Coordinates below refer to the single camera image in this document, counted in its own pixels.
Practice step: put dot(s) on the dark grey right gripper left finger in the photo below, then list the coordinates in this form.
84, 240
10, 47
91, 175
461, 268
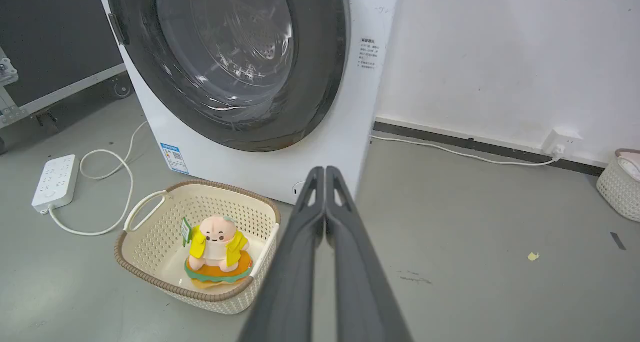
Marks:
287, 282

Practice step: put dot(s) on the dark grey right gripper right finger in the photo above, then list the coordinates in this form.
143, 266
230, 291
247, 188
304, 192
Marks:
362, 287

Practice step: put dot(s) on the white front-load washing machine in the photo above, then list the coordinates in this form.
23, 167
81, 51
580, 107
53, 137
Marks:
320, 156

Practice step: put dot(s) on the dark round washing machine door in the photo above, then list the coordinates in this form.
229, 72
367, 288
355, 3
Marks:
235, 56

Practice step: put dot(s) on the plush doll with yellow jacket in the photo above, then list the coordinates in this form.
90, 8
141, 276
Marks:
218, 249

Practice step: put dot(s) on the cream perforated laundry basket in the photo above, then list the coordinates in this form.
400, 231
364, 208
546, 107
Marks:
165, 242

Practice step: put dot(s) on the yellow paper scrap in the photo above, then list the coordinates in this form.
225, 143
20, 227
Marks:
533, 256

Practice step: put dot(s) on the white power strip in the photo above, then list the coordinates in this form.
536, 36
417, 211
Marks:
56, 182

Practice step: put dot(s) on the black tape strip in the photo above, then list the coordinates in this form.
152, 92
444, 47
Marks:
618, 240

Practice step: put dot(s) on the white woven basket with cloth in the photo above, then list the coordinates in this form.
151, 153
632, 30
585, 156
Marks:
622, 189

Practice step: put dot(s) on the black flight case with casters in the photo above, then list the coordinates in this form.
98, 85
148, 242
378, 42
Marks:
50, 46

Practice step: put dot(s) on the white wall plug adapter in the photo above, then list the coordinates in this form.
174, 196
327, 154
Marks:
560, 142

